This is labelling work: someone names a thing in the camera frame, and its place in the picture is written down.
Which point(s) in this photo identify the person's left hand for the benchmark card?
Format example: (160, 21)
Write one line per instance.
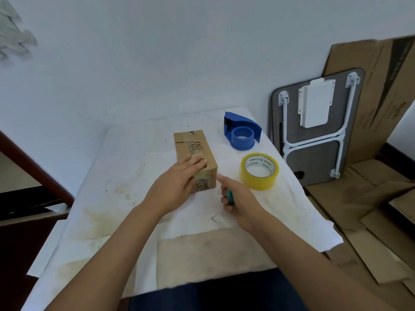
(171, 187)

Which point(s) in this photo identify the blue tape dispenser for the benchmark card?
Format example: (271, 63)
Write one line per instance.
(241, 131)

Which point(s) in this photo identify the large flattened cardboard sheet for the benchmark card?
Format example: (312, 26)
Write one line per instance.
(373, 93)

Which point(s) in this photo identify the person's right hand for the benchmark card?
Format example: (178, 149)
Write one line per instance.
(246, 207)

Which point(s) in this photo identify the person's left forearm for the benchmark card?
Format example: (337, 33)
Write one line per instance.
(110, 255)

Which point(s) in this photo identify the grey jagged wall decoration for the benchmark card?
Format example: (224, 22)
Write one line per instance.
(13, 35)

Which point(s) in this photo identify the person's right fingers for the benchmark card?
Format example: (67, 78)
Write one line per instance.
(230, 183)

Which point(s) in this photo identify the dark brown wooden rail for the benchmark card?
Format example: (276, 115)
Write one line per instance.
(39, 173)

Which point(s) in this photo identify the grey folding table white legs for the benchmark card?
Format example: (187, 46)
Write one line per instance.
(311, 152)

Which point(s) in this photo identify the stained white table cover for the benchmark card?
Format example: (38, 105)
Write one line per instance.
(129, 165)

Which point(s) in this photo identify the pile of flattened cardboard pieces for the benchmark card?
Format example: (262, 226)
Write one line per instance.
(373, 223)

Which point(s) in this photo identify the person's dark blue trousers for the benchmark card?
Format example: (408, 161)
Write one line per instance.
(214, 293)

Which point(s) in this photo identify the yellow packing tape roll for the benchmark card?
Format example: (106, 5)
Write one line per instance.
(259, 179)

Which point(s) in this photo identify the person's right forearm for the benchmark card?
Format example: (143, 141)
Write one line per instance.
(308, 272)

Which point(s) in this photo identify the taped brown cardboard box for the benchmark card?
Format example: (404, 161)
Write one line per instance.
(197, 148)

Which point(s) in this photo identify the teal utility cutter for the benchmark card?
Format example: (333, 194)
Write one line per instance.
(230, 197)

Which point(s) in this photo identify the person's left fingers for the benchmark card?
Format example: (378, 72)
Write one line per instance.
(194, 163)

